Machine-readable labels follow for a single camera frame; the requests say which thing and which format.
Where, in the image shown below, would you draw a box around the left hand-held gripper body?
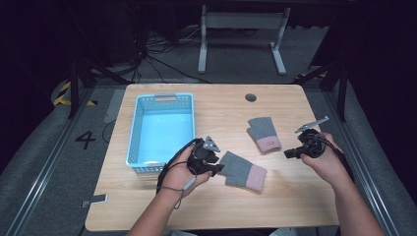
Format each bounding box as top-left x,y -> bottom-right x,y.
187,135 -> 221,176

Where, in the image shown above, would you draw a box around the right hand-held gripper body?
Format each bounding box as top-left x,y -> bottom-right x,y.
294,115 -> 330,159

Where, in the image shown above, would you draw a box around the grey pink glove with label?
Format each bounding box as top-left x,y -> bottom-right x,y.
246,116 -> 283,154

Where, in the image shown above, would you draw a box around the blue plastic basket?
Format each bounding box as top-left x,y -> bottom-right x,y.
125,92 -> 197,174

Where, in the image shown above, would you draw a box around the person's left hand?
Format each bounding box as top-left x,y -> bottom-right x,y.
161,144 -> 214,200

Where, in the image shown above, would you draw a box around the person's right hand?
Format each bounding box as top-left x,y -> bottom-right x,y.
299,131 -> 352,189

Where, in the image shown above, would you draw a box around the grey tape piece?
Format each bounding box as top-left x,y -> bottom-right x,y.
80,193 -> 109,209

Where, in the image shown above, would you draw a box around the white metal stand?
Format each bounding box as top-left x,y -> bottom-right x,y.
197,4 -> 292,77

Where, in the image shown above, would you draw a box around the yellow black floor tape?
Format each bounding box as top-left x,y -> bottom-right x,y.
53,81 -> 98,107

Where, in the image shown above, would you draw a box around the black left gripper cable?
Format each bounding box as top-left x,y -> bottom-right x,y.
155,138 -> 205,195

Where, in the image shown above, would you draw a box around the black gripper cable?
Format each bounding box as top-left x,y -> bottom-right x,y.
155,138 -> 205,195
314,136 -> 356,184

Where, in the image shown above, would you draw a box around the grey wrist strap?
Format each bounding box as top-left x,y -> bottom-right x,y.
159,176 -> 199,210

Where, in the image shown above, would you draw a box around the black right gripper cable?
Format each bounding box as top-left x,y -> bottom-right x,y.
314,136 -> 356,184

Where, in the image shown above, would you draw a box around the black metal frame stand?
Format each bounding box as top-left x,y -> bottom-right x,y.
294,58 -> 349,123
67,56 -> 133,120

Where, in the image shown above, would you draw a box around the thin black floor cable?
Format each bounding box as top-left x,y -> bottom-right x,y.
100,119 -> 118,145

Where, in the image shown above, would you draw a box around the black floor cables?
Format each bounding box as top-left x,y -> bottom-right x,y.
129,24 -> 211,85

